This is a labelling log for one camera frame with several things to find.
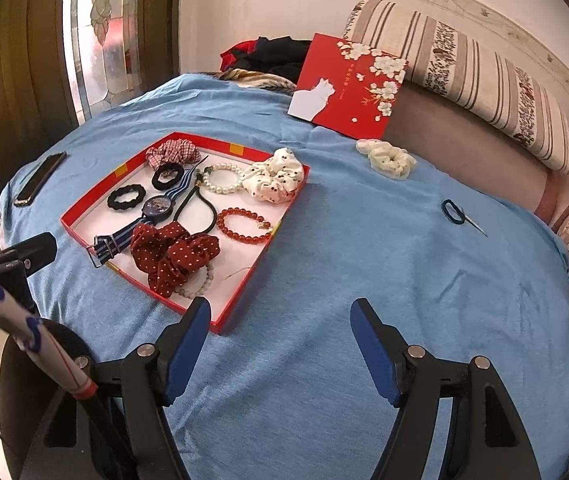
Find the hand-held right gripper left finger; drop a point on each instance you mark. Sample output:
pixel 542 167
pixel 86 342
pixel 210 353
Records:
pixel 187 350

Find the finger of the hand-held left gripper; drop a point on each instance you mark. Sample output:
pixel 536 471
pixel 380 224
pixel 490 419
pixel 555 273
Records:
pixel 39 246
pixel 12 267

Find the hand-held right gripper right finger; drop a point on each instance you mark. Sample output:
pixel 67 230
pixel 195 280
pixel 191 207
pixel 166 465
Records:
pixel 374 350

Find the red polka dot scrunchie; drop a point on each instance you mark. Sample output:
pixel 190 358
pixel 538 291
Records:
pixel 174 252

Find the red jewelry box tray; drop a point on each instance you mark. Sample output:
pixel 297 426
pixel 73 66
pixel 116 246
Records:
pixel 247 265

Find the white rod with blue marks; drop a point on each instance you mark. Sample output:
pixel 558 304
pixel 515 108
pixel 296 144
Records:
pixel 39 340

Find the black smartphone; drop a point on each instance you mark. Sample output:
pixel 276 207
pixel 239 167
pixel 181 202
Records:
pixel 39 180

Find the blue blanket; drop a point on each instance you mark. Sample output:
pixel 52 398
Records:
pixel 364 270

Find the red checked scrunchie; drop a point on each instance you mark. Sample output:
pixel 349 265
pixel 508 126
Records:
pixel 172 151

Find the brown curtain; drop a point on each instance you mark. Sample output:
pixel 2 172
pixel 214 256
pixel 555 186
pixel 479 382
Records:
pixel 14 85

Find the plain white scrunchie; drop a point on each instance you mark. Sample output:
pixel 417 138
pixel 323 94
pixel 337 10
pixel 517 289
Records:
pixel 387 157

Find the white printed scrunchie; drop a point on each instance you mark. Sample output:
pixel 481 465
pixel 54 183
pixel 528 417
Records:
pixel 274 175

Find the brown sofa backrest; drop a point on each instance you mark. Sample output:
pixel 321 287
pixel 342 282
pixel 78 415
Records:
pixel 464 150

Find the stained glass window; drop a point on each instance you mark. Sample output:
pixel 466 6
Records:
pixel 104 35

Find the red floral box lid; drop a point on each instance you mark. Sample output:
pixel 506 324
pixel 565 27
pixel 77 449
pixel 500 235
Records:
pixel 334 105

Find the striped floral bolster cushion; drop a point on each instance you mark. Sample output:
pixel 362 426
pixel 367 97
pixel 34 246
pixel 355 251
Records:
pixel 464 75

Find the dark clothes pile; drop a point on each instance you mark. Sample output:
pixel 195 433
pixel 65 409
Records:
pixel 269 55

